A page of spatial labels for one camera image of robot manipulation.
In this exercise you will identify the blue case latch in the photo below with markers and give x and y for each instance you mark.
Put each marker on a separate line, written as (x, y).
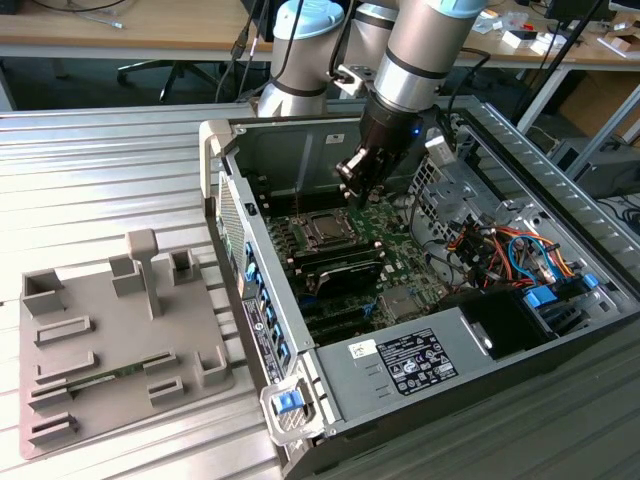
(286, 402)

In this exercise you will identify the black graphics card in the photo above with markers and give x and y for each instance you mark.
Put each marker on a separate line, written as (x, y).
(350, 280)

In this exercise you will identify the white handwritten sticker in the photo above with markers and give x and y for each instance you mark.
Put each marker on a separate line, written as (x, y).
(362, 348)

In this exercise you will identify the small blue plastic tab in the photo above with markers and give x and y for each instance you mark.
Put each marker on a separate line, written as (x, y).
(589, 280)

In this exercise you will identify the metal drive cage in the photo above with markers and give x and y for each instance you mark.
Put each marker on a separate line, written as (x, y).
(462, 194)

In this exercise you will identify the grey wrist bracket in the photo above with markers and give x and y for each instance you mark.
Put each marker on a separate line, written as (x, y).
(355, 80)

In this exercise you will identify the small white box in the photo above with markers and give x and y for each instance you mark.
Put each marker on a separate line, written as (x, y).
(515, 40)

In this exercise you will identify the black slanted pole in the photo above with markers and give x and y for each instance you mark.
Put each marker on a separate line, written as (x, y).
(560, 56)

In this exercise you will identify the green RAM stick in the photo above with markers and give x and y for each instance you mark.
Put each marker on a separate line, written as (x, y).
(115, 374)

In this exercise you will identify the grey power supply unit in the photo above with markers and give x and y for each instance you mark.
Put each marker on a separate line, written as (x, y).
(350, 390)

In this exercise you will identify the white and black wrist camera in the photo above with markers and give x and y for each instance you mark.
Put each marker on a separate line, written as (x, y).
(442, 147)

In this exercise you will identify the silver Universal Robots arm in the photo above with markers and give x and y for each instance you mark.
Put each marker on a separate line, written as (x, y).
(415, 60)

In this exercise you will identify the black plastic shroud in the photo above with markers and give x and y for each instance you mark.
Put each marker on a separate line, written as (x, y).
(510, 325)

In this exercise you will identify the black power supply label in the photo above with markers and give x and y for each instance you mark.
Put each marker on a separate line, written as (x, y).
(420, 360)

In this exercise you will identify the silver CPU plate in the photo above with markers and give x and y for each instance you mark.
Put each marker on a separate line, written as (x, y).
(328, 227)

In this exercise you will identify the long wooden desk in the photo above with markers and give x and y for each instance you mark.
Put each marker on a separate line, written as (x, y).
(150, 25)

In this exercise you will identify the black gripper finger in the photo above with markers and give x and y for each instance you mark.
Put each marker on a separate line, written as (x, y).
(354, 172)
(379, 172)

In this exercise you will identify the grey parts rack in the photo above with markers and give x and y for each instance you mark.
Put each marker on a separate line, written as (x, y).
(125, 340)

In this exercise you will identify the brown cardboard box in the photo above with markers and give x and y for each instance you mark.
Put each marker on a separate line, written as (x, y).
(600, 100)

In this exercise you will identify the black monitor base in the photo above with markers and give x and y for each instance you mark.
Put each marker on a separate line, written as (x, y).
(565, 7)

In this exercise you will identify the small open cardboard box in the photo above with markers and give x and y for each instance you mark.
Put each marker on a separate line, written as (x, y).
(620, 45)

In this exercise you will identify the black RAM slots bank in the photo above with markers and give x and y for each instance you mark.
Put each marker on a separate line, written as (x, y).
(340, 255)
(282, 206)

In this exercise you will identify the open grey PC case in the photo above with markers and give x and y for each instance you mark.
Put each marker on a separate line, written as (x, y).
(560, 200)

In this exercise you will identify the black expansion slots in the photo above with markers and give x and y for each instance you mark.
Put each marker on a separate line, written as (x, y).
(335, 320)

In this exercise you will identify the green motherboard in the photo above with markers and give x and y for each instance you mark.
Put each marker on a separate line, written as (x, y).
(405, 260)

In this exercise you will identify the silver chipset heatsink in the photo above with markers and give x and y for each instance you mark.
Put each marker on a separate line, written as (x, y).
(400, 305)

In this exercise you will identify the blue disk carrier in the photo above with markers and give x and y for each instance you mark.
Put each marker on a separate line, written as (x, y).
(540, 297)

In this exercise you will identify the grey computer on floor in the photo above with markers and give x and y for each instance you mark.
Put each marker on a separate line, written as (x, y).
(612, 172)

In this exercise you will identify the black office chair base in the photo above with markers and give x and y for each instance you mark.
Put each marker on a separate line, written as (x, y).
(172, 69)

